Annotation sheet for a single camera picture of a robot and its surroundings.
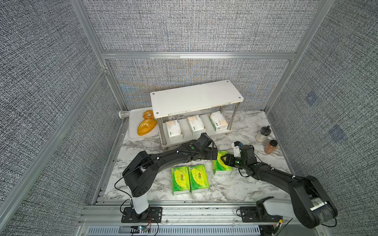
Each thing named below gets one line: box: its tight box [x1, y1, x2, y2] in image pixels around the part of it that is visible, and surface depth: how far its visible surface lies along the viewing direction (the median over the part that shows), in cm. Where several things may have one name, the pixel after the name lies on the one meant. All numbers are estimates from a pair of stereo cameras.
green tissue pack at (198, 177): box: [188, 164, 210, 193], surface depth 81 cm
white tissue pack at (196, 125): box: [187, 114, 206, 135], surface depth 99 cm
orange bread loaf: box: [137, 118, 158, 137], surface depth 107 cm
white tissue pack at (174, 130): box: [165, 119, 184, 142], surface depth 96 cm
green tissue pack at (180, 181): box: [171, 166, 191, 196], surface depth 81 cm
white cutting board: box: [128, 108, 159, 140], surface depth 108 cm
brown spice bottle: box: [264, 139, 279, 154], surface depth 92 cm
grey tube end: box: [118, 110, 130, 119], surface depth 118 cm
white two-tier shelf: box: [150, 79, 245, 148], surface depth 87 cm
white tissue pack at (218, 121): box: [208, 111, 228, 132], surface depth 101 cm
